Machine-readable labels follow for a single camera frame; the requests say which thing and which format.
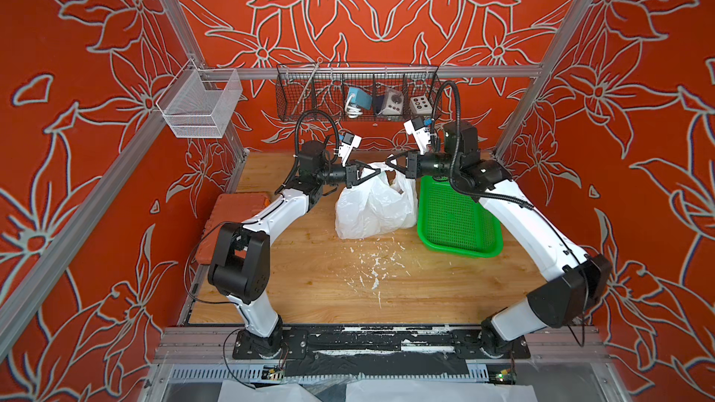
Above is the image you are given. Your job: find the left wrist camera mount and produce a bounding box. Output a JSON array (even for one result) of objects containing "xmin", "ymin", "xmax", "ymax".
[{"xmin": 337, "ymin": 132, "xmax": 362, "ymax": 167}]

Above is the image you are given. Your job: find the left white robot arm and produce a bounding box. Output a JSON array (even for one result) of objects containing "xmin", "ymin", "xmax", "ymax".
[{"xmin": 208, "ymin": 141, "xmax": 381, "ymax": 358}]

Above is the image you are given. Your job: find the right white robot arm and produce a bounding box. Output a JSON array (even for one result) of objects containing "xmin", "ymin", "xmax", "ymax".
[{"xmin": 387, "ymin": 117, "xmax": 613, "ymax": 358}]

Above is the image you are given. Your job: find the orange plastic tool case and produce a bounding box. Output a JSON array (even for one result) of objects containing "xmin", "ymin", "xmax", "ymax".
[{"xmin": 195, "ymin": 193, "xmax": 271, "ymax": 265}]

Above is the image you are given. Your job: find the green perforated plastic basket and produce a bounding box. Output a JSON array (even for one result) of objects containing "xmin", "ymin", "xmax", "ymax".
[{"xmin": 417, "ymin": 177, "xmax": 504, "ymax": 258}]

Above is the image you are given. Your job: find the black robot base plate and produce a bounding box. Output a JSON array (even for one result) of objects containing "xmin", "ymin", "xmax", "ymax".
[{"xmin": 230, "ymin": 324, "xmax": 531, "ymax": 383}]

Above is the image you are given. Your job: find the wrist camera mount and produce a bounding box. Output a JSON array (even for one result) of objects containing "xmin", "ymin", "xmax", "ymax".
[
  {"xmin": 337, "ymin": 132, "xmax": 362, "ymax": 167},
  {"xmin": 403, "ymin": 115, "xmax": 433, "ymax": 154}
]

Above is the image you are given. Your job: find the blue white charger with cable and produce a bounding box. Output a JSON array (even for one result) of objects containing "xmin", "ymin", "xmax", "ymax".
[{"xmin": 344, "ymin": 87, "xmax": 372, "ymax": 119}]

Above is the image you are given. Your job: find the clear acrylic wall box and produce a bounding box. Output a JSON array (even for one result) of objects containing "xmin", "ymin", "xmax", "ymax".
[{"xmin": 158, "ymin": 70, "xmax": 243, "ymax": 139}]

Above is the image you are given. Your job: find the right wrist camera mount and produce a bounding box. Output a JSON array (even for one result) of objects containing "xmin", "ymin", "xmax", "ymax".
[{"xmin": 403, "ymin": 115, "xmax": 433, "ymax": 154}]

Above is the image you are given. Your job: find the black wire wall basket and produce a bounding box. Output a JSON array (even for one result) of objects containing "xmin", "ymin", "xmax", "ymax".
[{"xmin": 276, "ymin": 63, "xmax": 441, "ymax": 122}]

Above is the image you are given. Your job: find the white grey power adapter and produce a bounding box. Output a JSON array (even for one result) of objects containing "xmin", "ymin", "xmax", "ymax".
[{"xmin": 374, "ymin": 89, "xmax": 404, "ymax": 117}]

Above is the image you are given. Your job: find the white lemon-print plastic bag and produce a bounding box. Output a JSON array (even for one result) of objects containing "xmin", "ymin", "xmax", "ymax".
[{"xmin": 335, "ymin": 162, "xmax": 418, "ymax": 239}]

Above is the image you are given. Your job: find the white button box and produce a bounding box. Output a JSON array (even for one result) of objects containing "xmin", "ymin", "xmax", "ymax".
[{"xmin": 410, "ymin": 95, "xmax": 433, "ymax": 117}]

